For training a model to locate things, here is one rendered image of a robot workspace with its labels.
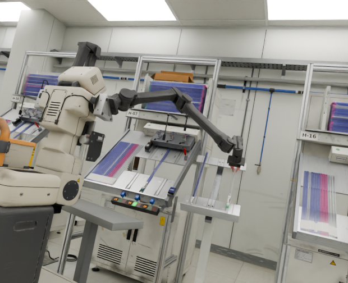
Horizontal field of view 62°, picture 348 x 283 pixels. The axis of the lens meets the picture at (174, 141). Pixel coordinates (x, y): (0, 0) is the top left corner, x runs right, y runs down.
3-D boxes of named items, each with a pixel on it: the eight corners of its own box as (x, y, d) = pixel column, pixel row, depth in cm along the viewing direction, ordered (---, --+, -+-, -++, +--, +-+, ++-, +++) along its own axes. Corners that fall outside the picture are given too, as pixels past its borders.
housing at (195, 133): (197, 149, 239) (197, 135, 231) (145, 140, 256) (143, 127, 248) (201, 143, 245) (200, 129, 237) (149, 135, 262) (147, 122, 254)
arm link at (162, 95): (172, 96, 187) (178, 83, 180) (184, 110, 181) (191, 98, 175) (111, 102, 158) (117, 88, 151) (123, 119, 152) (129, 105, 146)
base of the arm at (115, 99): (95, 97, 146) (113, 99, 141) (105, 92, 153) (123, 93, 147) (99, 113, 150) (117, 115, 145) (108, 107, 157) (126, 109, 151)
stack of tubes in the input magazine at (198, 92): (199, 115, 234) (205, 83, 236) (143, 109, 252) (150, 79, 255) (202, 119, 246) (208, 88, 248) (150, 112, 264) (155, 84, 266)
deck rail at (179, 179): (168, 208, 188) (167, 201, 184) (165, 206, 188) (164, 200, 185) (201, 145, 240) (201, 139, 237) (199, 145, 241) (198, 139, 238)
